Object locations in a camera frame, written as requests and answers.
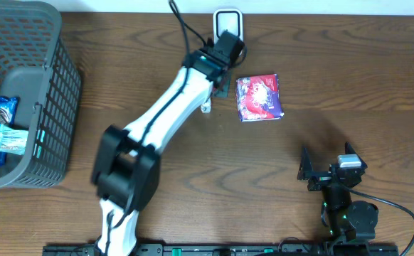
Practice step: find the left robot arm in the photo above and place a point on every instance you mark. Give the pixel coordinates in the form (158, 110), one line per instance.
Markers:
(128, 163)

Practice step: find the teal wet wipes pack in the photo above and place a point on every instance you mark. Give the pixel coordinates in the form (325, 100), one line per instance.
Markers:
(13, 141)

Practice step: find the white barcode scanner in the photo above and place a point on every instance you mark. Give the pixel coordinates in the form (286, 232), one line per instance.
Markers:
(230, 20)

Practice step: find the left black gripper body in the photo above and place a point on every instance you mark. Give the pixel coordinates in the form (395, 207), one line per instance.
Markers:
(222, 89)

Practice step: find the grey plastic mesh basket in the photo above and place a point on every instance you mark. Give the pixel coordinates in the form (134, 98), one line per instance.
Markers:
(36, 68)

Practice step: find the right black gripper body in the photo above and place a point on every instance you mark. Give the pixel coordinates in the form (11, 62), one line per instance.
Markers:
(324, 179)

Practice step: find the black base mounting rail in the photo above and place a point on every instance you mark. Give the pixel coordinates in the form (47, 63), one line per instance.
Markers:
(288, 248)

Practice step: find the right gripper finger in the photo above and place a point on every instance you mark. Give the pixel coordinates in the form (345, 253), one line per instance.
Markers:
(350, 151)
(305, 168)

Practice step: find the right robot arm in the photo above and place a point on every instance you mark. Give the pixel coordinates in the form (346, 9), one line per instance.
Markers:
(351, 223)

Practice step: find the red purple snack packet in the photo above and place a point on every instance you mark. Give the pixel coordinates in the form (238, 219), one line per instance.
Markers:
(258, 98)

